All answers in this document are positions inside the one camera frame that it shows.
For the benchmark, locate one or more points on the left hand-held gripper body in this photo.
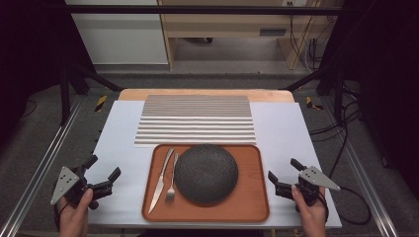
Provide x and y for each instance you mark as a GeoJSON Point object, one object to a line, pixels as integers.
{"type": "Point", "coordinates": [66, 184]}

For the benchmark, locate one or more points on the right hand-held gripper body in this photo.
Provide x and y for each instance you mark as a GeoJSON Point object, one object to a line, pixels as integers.
{"type": "Point", "coordinates": [316, 179]}

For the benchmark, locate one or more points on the orange wooden tray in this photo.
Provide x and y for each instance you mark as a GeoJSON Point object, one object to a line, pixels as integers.
{"type": "Point", "coordinates": [250, 184]}

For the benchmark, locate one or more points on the silver table knife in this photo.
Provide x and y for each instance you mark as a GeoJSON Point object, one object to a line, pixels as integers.
{"type": "Point", "coordinates": [160, 184]}

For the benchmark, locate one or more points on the silver fork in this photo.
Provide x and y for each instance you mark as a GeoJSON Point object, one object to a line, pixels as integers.
{"type": "Point", "coordinates": [170, 194]}

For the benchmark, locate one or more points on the black textured plate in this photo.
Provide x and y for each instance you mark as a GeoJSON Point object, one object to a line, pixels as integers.
{"type": "Point", "coordinates": [206, 174]}

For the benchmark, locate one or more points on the person's left hand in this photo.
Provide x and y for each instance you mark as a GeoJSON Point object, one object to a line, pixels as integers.
{"type": "Point", "coordinates": [74, 220]}

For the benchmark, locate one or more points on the person's right hand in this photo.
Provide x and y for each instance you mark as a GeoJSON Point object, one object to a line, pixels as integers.
{"type": "Point", "coordinates": [313, 220]}

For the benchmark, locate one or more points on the yellow black floor tape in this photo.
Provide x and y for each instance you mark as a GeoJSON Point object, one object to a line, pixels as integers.
{"type": "Point", "coordinates": [100, 103]}
{"type": "Point", "coordinates": [311, 102]}

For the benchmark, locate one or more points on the black metal stand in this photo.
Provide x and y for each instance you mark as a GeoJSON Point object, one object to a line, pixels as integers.
{"type": "Point", "coordinates": [65, 95]}
{"type": "Point", "coordinates": [337, 95]}

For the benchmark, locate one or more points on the striped placemat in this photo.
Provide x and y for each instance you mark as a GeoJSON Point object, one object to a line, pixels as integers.
{"type": "Point", "coordinates": [196, 121]}

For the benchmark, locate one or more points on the black curtain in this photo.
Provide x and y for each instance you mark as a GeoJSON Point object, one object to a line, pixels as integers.
{"type": "Point", "coordinates": [388, 82]}
{"type": "Point", "coordinates": [29, 65]}

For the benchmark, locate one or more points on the white cabinet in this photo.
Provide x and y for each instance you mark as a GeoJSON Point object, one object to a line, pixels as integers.
{"type": "Point", "coordinates": [122, 39]}

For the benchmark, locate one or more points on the light wooden desk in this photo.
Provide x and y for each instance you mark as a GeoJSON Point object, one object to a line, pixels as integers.
{"type": "Point", "coordinates": [224, 24]}

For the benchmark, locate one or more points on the aluminium floor rail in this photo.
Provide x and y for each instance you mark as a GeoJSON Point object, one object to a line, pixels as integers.
{"type": "Point", "coordinates": [369, 187]}
{"type": "Point", "coordinates": [39, 168]}

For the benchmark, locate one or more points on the black frame bar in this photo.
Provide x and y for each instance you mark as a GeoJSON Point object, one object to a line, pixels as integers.
{"type": "Point", "coordinates": [197, 10]}

